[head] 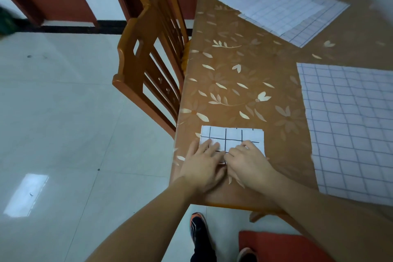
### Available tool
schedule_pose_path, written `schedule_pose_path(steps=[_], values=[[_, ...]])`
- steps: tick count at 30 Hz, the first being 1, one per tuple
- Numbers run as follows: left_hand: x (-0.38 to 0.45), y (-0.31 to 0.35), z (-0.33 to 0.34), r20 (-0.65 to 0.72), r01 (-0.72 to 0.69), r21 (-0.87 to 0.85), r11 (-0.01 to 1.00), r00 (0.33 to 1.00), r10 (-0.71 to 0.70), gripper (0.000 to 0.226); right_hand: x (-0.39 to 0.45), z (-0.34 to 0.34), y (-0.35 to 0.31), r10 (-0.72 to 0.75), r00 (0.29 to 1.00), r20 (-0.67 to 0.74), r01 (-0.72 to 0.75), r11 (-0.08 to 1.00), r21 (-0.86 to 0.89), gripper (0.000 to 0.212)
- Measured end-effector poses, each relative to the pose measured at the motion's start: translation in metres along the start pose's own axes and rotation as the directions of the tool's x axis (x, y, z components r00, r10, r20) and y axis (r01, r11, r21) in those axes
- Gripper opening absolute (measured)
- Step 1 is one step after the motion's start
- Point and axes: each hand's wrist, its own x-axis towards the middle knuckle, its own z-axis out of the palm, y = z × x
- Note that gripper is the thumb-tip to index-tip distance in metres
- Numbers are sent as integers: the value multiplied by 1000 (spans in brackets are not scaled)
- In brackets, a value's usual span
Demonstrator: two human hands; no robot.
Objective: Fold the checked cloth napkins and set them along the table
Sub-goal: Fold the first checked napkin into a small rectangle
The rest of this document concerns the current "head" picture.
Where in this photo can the wooden slat-back chair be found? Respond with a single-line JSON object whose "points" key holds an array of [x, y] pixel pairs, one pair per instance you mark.
{"points": [[165, 0], [144, 68]]}

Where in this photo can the person's left black orange shoe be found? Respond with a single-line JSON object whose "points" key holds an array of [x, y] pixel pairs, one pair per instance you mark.
{"points": [[199, 229]]}

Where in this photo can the red stool seat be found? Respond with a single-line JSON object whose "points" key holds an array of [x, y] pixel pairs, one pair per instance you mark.
{"points": [[282, 248]]}

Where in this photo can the person's left middle finger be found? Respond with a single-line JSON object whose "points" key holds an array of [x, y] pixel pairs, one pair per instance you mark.
{"points": [[212, 149]]}

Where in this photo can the person's right hand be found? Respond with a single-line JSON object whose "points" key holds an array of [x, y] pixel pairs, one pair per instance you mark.
{"points": [[250, 168]]}

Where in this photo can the person's right black orange shoe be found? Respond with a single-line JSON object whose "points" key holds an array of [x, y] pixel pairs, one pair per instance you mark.
{"points": [[247, 255]]}

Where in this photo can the person's left forearm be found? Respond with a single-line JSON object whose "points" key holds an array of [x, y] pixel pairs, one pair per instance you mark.
{"points": [[144, 231]]}

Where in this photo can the small white grid cloth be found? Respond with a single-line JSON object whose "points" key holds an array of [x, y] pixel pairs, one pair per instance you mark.
{"points": [[233, 136]]}

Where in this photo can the person's left little finger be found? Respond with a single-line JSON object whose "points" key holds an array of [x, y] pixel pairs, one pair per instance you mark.
{"points": [[192, 149]]}

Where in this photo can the person's black trouser leg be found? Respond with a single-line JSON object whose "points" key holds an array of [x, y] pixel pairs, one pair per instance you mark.
{"points": [[203, 254]]}

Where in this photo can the large spread white grid cloth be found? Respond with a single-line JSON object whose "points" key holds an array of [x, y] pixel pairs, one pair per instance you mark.
{"points": [[353, 129]]}

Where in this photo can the person's left hand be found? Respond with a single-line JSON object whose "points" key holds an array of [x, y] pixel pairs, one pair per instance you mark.
{"points": [[199, 172]]}

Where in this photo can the brown floral plastic tablecloth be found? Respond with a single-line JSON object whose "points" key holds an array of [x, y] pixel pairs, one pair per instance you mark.
{"points": [[245, 71]]}

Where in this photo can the person's right fingers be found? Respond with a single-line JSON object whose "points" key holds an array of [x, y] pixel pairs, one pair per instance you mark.
{"points": [[241, 150]]}

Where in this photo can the person's right forearm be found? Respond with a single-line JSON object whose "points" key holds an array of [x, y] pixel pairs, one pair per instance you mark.
{"points": [[331, 225]]}

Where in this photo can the dark green object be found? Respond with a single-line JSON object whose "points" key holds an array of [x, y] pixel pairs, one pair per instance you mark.
{"points": [[6, 22]]}

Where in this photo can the person's black orange shoe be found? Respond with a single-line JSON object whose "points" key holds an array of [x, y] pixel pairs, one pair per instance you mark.
{"points": [[199, 229], [247, 255]]}

